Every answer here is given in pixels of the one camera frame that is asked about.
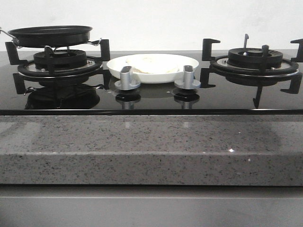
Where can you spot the white round plate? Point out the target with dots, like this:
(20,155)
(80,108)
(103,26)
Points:
(115,65)

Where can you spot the fried egg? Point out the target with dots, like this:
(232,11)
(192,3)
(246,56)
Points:
(151,65)

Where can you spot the black small frying pan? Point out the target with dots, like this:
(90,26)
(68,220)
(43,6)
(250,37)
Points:
(53,36)

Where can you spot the black glass gas cooktop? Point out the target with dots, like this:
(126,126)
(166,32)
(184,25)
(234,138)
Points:
(97,95)

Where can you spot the silver left control knob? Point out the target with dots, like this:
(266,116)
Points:
(127,81)

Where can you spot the silver control knob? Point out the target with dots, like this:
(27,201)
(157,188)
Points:
(127,81)
(188,82)

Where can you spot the silver right control knob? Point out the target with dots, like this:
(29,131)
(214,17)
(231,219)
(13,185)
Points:
(188,82)

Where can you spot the black left gas burner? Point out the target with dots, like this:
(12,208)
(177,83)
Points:
(62,59)

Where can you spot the black gas burner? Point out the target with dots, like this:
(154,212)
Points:
(62,59)
(251,58)

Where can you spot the black right gas burner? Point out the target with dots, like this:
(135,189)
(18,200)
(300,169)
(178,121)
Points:
(251,58)

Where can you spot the black left pan support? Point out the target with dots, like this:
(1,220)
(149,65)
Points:
(51,77)

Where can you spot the black pan support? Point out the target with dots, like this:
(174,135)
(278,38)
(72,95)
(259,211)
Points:
(289,69)
(51,77)

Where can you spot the black right pan support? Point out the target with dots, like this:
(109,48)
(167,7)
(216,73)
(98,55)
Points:
(289,69)

